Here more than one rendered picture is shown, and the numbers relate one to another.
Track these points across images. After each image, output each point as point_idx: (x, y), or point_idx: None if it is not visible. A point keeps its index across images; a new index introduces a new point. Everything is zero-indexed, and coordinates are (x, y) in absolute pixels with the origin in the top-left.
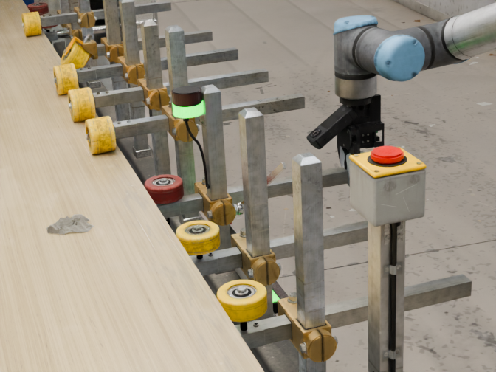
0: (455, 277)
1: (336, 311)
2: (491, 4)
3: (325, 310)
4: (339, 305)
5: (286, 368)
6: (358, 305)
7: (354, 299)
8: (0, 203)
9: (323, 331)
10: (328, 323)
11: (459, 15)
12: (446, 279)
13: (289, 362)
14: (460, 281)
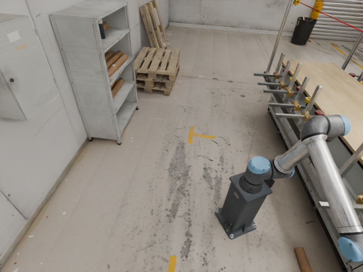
0: (324, 204)
1: (358, 204)
2: (349, 200)
3: (362, 206)
4: (358, 206)
5: (362, 225)
6: (352, 204)
7: (354, 207)
8: None
9: (361, 196)
10: (360, 198)
11: (359, 226)
12: (327, 205)
13: (362, 227)
14: (322, 202)
